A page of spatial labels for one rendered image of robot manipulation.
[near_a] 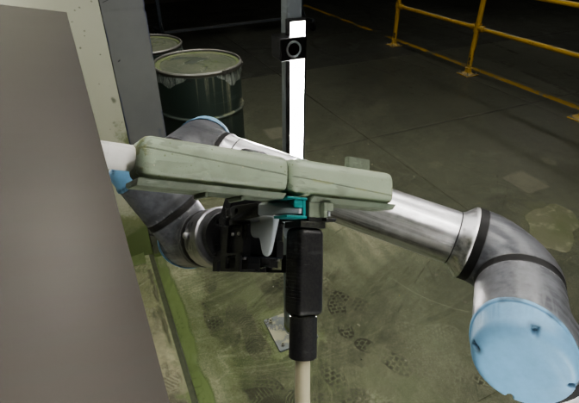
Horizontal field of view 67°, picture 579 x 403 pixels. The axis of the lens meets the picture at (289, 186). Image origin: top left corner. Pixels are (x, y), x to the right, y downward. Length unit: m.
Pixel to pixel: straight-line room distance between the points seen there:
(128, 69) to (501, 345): 1.90
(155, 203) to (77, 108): 0.48
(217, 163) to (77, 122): 0.23
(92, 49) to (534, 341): 1.93
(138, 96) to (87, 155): 2.03
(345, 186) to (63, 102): 0.34
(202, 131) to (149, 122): 1.48
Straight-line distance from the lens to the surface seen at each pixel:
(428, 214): 0.71
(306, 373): 0.50
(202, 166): 0.41
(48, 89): 0.25
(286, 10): 1.41
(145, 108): 2.24
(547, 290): 0.64
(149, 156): 0.40
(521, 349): 0.60
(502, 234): 0.70
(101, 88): 2.18
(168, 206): 0.70
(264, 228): 0.50
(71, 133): 0.20
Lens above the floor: 1.71
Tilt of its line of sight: 32 degrees down
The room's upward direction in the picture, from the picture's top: straight up
